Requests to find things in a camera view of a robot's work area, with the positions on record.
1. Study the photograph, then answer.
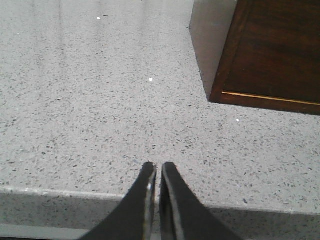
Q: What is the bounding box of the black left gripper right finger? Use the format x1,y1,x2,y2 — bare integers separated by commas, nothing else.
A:
159,162,240,240

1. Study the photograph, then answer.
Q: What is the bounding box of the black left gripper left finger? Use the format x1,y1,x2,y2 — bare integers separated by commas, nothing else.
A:
81,162,157,240

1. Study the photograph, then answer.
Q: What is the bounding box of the dark wooden drawer cabinet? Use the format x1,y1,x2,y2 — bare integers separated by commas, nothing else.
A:
208,0,320,116

